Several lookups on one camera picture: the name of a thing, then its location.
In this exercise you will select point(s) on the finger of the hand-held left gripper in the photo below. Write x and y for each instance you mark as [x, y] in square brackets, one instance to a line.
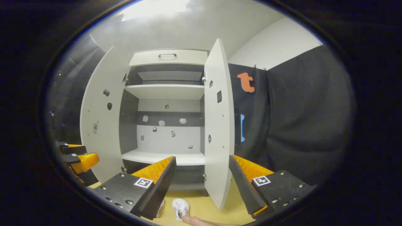
[84, 161]
[73, 150]

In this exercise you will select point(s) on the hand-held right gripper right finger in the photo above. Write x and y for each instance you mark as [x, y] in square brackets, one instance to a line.
[246, 188]

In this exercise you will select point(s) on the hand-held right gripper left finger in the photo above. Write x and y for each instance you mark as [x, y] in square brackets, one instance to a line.
[160, 191]

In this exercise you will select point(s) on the white sneaker shoe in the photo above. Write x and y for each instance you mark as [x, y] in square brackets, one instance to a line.
[180, 207]
[161, 207]

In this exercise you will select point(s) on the white cabinet door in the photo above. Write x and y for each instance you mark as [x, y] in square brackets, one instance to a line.
[100, 125]
[220, 125]

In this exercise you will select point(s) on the white shoe cabinet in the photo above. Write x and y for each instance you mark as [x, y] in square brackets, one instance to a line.
[163, 91]

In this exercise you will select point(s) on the white cabinet drawer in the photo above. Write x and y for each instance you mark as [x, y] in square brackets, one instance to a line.
[188, 58]

